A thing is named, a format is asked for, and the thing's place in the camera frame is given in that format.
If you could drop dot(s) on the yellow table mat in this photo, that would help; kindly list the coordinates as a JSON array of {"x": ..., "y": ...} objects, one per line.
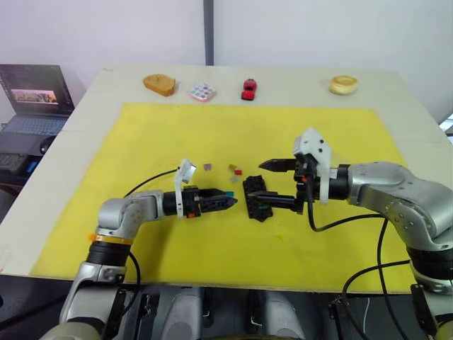
[{"x": 212, "y": 248}]

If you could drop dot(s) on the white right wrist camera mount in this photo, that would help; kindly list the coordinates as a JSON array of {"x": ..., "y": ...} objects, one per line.
[{"x": 316, "y": 145}]

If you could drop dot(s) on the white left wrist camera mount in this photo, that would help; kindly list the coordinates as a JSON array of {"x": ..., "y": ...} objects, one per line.
[{"x": 184, "y": 173}]

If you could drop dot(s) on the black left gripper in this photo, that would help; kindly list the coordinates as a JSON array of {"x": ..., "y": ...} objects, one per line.
[{"x": 193, "y": 202}]

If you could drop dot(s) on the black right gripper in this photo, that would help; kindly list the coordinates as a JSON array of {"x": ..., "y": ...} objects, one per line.
[{"x": 305, "y": 177}]

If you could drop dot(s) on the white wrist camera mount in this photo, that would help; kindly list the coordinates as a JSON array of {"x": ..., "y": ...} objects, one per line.
[
  {"x": 316, "y": 145},
  {"x": 184, "y": 173}
]

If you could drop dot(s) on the teal small fuse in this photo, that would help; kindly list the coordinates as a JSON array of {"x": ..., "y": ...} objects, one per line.
[{"x": 230, "y": 194}]

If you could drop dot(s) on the black fuse box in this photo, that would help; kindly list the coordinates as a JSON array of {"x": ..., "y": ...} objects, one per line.
[{"x": 256, "y": 212}]

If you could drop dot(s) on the black box with keypad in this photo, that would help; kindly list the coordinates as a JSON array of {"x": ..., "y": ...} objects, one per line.
[{"x": 12, "y": 162}]

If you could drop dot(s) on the grey small fuse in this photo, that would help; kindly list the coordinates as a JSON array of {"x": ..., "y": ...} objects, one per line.
[{"x": 234, "y": 178}]

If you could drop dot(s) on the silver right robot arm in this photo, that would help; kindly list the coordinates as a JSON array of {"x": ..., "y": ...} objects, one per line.
[{"x": 396, "y": 191}]

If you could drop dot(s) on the grey rounded robot leg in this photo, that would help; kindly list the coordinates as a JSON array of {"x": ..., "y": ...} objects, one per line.
[
  {"x": 185, "y": 311},
  {"x": 283, "y": 315}
]

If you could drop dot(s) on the pink toy with coloured buttons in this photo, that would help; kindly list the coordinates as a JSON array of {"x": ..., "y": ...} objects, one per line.
[{"x": 202, "y": 93}]

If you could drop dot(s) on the dark vertical wall post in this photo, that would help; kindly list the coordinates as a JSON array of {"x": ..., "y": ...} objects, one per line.
[{"x": 209, "y": 32}]

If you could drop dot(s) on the red toy car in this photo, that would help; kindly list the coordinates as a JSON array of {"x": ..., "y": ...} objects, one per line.
[{"x": 249, "y": 90}]

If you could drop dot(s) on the toy bread slice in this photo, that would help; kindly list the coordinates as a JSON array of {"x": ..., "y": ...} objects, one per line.
[{"x": 159, "y": 85}]

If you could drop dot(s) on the open black laptop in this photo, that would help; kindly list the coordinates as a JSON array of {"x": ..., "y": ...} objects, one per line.
[{"x": 33, "y": 106}]

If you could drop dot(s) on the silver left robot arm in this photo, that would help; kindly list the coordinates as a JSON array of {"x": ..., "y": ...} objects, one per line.
[{"x": 117, "y": 212}]

